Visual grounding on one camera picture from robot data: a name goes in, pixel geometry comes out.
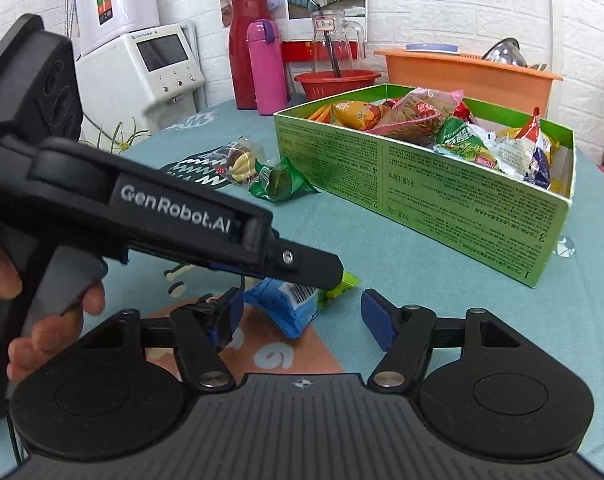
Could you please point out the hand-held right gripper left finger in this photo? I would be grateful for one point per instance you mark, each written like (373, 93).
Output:
(228, 316)

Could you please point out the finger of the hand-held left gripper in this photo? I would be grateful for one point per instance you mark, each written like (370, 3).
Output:
(312, 267)

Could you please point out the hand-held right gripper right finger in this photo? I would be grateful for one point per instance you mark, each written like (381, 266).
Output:
(379, 320)

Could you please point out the light green snack packet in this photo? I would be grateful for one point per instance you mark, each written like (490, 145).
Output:
(344, 285)

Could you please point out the green cardboard box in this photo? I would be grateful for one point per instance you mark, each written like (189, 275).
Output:
(432, 200)

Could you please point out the pink snack packet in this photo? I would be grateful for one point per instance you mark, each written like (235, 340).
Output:
(412, 115)

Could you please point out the person's left hand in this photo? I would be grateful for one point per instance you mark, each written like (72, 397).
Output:
(51, 345)

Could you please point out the thin-leaf potted plant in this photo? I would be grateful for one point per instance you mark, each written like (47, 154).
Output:
(116, 140)

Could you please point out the printed teal tablecloth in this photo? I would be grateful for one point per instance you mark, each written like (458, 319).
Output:
(407, 270)

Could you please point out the dark green snack packet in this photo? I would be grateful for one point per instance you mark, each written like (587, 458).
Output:
(282, 180)

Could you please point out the white appliance with screen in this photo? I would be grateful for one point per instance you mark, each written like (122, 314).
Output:
(116, 90)

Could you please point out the brown-label clear snack packet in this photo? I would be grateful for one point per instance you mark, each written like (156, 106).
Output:
(242, 162)

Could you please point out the red plastic basin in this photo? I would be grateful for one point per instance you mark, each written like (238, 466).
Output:
(332, 88)

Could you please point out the pink bottle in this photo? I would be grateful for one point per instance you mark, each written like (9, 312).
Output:
(267, 75)

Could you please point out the red thermos jug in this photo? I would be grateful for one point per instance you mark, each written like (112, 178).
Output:
(242, 60)

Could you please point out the dark stirring spoon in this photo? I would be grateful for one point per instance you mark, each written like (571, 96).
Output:
(334, 60)

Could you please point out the blue white snack packet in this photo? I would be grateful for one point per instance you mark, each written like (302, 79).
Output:
(537, 165)

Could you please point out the glass pitcher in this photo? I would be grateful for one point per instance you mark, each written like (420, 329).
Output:
(349, 45)

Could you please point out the orange plastic basket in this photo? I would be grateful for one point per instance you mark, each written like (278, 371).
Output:
(457, 74)

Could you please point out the blue plate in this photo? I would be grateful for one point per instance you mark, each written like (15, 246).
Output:
(431, 48)

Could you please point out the metal bowl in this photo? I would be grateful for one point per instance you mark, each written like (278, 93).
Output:
(504, 52)

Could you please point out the white wall water purifier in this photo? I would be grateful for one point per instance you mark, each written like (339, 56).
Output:
(131, 0)

